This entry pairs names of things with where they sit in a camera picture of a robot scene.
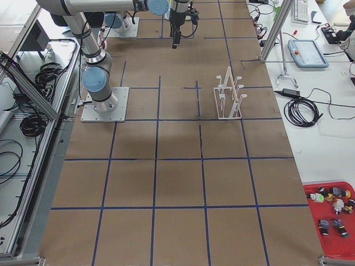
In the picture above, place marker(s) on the brown paper table cover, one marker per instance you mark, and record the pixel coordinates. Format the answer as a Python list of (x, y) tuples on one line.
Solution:
[(173, 184)]

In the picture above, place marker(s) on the red parts tray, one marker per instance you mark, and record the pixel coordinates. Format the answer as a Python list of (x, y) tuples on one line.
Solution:
[(332, 209)]

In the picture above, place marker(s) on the white keyboard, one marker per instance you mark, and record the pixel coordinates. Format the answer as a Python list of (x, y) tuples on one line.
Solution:
[(300, 12)]

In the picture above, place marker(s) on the black power adapter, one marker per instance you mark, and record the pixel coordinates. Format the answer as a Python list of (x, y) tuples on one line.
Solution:
[(289, 93)]

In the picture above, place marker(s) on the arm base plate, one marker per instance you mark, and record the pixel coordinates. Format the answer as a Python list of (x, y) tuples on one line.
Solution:
[(111, 110), (128, 29)]

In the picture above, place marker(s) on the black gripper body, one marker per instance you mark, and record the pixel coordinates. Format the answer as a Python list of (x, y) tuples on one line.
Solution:
[(176, 18)]

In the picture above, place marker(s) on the aluminium frame post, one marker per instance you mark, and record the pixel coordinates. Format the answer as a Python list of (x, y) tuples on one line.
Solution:
[(276, 28)]

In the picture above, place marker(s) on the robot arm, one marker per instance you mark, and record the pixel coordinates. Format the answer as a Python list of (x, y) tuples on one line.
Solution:
[(117, 20), (96, 77)]

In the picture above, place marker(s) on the blue teach pendant tablet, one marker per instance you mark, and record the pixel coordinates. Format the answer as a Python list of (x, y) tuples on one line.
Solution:
[(307, 54)]

